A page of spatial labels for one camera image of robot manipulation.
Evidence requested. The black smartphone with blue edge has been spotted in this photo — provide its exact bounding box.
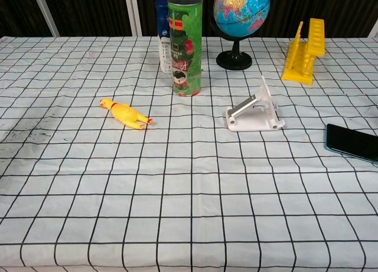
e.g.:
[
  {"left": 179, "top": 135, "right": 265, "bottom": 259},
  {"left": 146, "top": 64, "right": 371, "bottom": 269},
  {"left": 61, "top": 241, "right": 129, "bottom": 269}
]
[{"left": 324, "top": 123, "right": 378, "bottom": 163}]

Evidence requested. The white folding phone stand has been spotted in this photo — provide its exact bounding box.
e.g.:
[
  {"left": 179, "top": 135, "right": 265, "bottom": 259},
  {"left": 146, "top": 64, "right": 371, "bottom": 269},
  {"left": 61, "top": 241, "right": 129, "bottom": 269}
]
[{"left": 226, "top": 75, "right": 286, "bottom": 133}]

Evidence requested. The globe with black stand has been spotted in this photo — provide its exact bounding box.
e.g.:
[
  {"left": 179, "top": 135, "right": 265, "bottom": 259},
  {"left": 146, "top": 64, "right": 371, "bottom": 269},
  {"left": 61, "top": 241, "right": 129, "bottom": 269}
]
[{"left": 211, "top": 0, "right": 271, "bottom": 71}]

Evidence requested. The black grid white tablecloth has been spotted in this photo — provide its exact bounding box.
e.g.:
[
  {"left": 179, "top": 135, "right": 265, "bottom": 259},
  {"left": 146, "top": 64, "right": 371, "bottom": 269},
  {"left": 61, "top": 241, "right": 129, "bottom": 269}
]
[{"left": 0, "top": 35, "right": 378, "bottom": 272}]

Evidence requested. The yellow rubber chicken toy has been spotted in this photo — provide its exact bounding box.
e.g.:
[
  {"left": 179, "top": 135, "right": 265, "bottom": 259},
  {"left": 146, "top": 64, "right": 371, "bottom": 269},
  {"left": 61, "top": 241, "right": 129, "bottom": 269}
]
[{"left": 99, "top": 97, "right": 154, "bottom": 130}]

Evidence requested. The green chips can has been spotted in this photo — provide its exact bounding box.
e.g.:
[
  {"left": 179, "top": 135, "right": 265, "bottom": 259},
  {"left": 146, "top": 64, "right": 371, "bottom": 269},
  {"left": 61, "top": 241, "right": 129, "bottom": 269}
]
[{"left": 167, "top": 0, "right": 204, "bottom": 97}]

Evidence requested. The blue white bottle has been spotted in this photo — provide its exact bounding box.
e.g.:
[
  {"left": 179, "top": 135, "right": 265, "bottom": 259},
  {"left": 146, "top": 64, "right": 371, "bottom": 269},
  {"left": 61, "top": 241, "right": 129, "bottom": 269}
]
[{"left": 154, "top": 0, "right": 174, "bottom": 75}]

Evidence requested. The yellow test tube rack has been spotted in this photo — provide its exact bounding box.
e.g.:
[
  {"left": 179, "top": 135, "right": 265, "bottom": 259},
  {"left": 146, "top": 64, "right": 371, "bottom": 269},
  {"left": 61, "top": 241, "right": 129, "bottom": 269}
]
[{"left": 281, "top": 18, "right": 327, "bottom": 86}]

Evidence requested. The white frame post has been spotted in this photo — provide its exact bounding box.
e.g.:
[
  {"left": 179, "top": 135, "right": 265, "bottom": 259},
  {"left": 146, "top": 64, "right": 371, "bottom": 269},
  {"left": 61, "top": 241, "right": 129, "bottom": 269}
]
[
  {"left": 367, "top": 19, "right": 378, "bottom": 38},
  {"left": 123, "top": 0, "right": 143, "bottom": 37},
  {"left": 31, "top": 0, "right": 60, "bottom": 37}
]

